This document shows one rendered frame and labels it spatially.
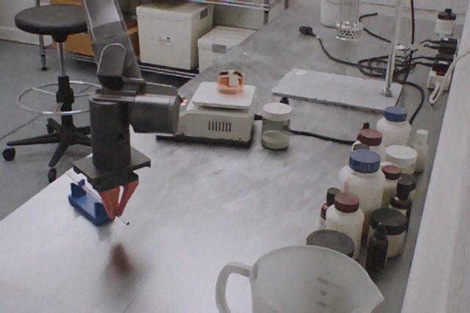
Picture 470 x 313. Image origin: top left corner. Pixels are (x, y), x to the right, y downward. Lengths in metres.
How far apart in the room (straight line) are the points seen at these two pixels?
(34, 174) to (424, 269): 2.24
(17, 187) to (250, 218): 1.81
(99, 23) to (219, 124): 0.40
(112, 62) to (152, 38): 2.75
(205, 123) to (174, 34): 2.34
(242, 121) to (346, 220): 0.42
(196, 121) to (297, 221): 0.35
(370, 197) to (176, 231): 0.31
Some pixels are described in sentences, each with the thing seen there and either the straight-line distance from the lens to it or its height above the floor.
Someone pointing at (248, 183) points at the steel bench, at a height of 0.75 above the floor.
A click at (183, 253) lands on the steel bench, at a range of 0.98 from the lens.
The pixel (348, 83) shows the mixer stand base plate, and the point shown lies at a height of 0.76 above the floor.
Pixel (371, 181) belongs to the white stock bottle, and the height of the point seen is 0.85.
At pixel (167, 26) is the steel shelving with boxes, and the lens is 3.63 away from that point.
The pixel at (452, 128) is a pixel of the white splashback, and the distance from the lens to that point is 1.23.
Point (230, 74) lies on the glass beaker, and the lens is 1.31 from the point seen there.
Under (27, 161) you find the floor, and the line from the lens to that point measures 2.99.
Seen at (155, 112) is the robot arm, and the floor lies 0.97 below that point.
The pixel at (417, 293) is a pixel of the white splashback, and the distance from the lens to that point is 0.78.
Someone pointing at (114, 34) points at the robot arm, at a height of 1.05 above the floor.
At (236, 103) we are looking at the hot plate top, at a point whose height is 0.84.
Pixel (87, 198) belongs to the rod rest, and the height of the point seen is 0.76.
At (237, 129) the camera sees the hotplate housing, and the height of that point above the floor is 0.79.
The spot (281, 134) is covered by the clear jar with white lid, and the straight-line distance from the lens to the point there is 1.29.
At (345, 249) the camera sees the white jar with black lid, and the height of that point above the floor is 0.82.
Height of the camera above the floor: 1.31
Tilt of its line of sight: 26 degrees down
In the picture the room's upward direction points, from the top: 2 degrees clockwise
